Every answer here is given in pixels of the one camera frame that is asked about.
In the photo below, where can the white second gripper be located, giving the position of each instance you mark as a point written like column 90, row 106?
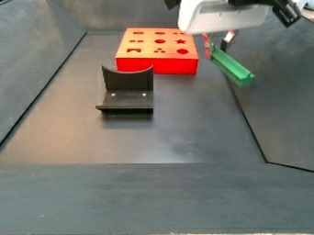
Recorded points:
column 206, row 16

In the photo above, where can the green star-profile bar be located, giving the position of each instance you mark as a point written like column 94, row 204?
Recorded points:
column 236, row 71

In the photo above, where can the black curved fixture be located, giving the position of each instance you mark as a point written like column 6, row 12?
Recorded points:
column 129, row 91

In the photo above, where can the red block with shaped holes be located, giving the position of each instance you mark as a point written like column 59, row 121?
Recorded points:
column 163, row 48

